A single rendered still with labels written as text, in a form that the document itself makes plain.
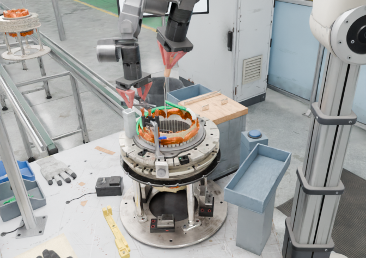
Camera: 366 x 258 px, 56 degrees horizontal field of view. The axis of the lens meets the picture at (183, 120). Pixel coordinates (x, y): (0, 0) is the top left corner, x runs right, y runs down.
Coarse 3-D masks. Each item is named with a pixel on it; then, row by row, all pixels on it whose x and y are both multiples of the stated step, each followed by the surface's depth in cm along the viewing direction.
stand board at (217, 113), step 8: (200, 96) 140; (216, 96) 140; (224, 96) 139; (192, 104) 134; (200, 104) 134; (208, 104) 134; (216, 104) 134; (224, 104) 133; (232, 104) 133; (240, 104) 133; (200, 112) 128; (208, 112) 128; (216, 112) 128; (224, 112) 127; (232, 112) 127; (240, 112) 128; (216, 120) 123; (224, 120) 126
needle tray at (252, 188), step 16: (256, 160) 107; (272, 160) 107; (288, 160) 102; (240, 176) 99; (256, 176) 100; (272, 176) 100; (224, 192) 91; (240, 192) 95; (256, 192) 94; (272, 192) 92; (240, 208) 101; (256, 208) 87; (272, 208) 105; (240, 224) 104; (256, 224) 100; (240, 240) 107; (256, 240) 103
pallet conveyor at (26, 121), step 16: (0, 64) 277; (64, 64) 284; (80, 64) 268; (0, 80) 245; (32, 80) 264; (80, 80) 259; (0, 96) 367; (16, 96) 220; (48, 96) 398; (96, 96) 237; (112, 96) 216; (16, 112) 215; (32, 112) 200; (80, 112) 296; (32, 128) 177; (80, 128) 303; (32, 144) 284; (48, 144) 169; (32, 160) 288
